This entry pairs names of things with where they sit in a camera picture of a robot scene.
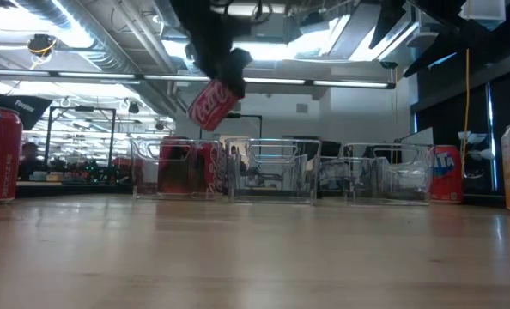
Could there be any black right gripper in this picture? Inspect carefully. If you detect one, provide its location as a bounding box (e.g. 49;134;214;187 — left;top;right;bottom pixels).
368;0;495;78

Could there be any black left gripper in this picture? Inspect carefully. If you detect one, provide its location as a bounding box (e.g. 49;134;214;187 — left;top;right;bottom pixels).
171;0;256;98

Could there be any red Fanta can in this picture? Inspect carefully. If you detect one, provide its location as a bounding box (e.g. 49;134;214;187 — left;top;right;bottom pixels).
0;105;24;205
429;144;464;203

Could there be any grey ceiling air unit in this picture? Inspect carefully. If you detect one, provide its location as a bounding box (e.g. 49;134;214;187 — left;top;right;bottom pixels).
254;12;291;43

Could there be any clear plastic bin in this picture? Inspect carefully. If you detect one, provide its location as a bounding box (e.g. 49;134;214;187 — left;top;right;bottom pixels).
225;137;322;205
317;142;435;206
130;136;227;201

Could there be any red background machine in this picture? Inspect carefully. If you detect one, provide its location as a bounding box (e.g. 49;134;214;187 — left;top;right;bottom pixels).
112;156;132;173

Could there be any black softbox light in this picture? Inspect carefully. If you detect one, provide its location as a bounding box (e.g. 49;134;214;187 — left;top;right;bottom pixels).
0;94;53;131

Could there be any person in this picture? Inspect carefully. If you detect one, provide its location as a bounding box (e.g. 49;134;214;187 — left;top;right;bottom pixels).
17;141;42;181

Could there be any long ceiling light rail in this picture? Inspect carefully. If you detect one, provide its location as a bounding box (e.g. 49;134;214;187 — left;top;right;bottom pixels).
0;68;397;90

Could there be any wide black frame rig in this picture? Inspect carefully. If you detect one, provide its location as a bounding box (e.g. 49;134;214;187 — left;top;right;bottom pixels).
227;112;264;141

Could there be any shiny rectangular metal duct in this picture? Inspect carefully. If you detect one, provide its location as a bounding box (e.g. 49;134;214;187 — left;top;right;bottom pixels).
287;0;423;61

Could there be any long spiral metal duct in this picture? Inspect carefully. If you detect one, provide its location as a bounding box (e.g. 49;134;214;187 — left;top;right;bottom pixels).
12;0;179;117

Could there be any tall black frame rig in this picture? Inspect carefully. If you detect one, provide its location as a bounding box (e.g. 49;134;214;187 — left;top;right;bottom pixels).
44;106;117;173

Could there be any black ceiling device yellow cable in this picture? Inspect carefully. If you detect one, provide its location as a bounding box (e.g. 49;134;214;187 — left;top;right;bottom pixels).
26;33;58;59

